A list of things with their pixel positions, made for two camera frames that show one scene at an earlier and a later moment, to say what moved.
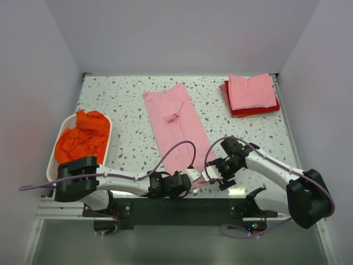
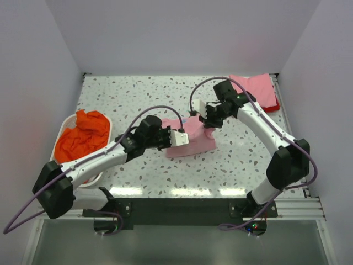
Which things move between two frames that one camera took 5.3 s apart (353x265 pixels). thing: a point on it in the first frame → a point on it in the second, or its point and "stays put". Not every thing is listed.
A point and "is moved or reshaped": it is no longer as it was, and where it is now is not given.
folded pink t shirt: x=256 y=91 stays put
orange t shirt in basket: x=89 y=138 stays put
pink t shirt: x=177 y=132 is moved or reshaped
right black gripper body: x=228 y=169 → x=215 y=116
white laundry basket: x=68 y=122 stays put
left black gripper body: x=171 y=195 → x=162 y=141
